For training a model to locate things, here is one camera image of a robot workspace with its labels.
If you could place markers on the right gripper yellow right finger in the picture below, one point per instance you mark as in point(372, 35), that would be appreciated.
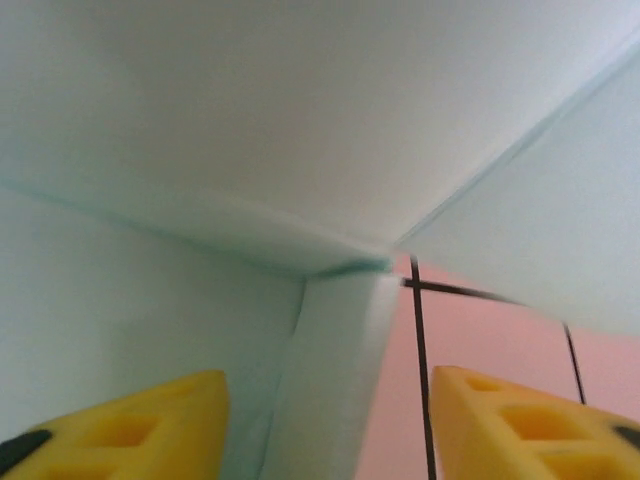
point(525, 430)

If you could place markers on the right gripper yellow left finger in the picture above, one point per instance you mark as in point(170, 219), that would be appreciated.
point(125, 435)

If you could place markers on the light teal paper box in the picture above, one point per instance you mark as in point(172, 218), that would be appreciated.
point(250, 125)

